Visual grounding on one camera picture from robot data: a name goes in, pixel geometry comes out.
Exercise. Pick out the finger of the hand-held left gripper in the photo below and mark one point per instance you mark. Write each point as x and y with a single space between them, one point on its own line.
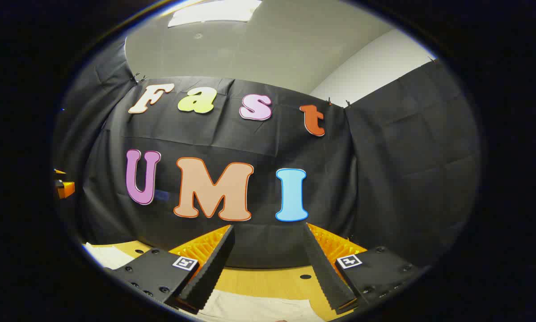
65 188

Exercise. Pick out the white jeans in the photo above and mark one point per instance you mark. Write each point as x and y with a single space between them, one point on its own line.
250 308

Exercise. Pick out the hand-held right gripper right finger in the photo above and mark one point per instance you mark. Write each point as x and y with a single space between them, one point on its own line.
323 268

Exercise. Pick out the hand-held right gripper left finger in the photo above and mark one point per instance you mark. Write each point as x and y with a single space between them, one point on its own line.
214 268

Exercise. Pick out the ceiling light panel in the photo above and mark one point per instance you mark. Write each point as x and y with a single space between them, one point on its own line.
214 11

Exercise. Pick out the black backdrop cloth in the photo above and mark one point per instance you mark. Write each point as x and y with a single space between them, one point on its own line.
294 147

